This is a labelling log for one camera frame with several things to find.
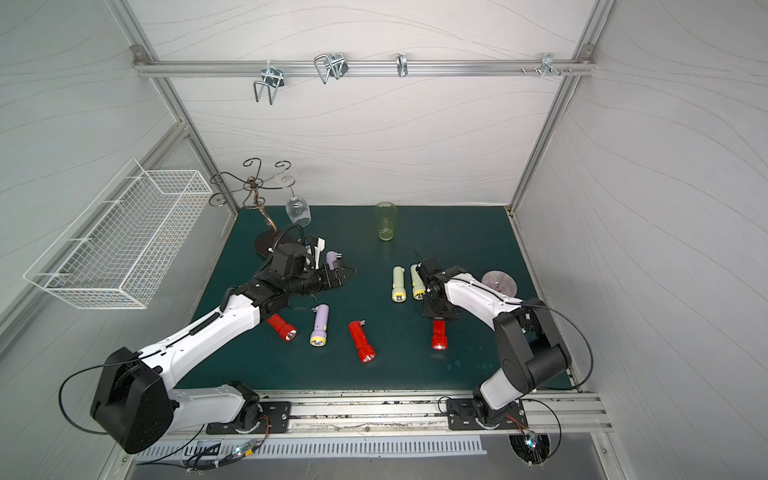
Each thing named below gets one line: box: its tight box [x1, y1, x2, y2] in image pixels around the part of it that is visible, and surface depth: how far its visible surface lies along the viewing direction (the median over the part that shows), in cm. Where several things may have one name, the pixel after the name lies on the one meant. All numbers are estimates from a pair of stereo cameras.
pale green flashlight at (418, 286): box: [410, 264, 426, 301], surface depth 97 cm
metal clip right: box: [540, 53, 564, 78], surface depth 78 cm
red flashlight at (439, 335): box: [432, 320, 448, 350], surface depth 85 cm
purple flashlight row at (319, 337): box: [310, 304, 329, 347], surface depth 88 cm
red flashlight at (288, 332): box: [267, 313, 298, 342], surface depth 87 cm
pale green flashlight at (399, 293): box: [392, 266, 407, 303], surface depth 97 cm
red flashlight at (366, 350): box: [348, 319, 376, 364], surface depth 85 cm
